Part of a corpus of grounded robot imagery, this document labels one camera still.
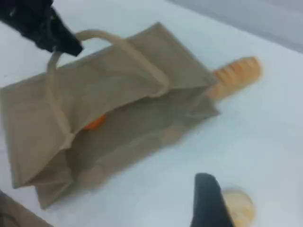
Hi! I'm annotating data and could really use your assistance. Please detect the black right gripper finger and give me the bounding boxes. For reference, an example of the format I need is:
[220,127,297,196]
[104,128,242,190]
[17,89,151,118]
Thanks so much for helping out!
[190,173,235,227]

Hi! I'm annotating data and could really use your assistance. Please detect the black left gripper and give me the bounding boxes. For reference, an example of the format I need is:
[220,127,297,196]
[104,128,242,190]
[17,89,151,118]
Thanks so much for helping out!
[0,0,84,57]

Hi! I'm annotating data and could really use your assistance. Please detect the brown jute bag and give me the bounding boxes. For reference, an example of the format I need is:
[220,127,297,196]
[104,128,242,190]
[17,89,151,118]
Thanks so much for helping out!
[0,22,220,210]

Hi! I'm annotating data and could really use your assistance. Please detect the orange toy fruit with stem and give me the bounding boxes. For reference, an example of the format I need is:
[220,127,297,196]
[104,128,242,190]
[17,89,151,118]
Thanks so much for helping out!
[84,114,107,131]

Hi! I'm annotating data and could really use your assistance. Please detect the round cream toy bun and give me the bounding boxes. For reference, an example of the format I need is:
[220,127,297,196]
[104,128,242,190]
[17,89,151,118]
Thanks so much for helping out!
[222,188,257,226]

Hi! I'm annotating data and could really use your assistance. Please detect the ridged toy bread roll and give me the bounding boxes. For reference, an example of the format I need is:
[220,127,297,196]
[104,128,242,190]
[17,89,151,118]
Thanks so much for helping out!
[207,56,263,99]

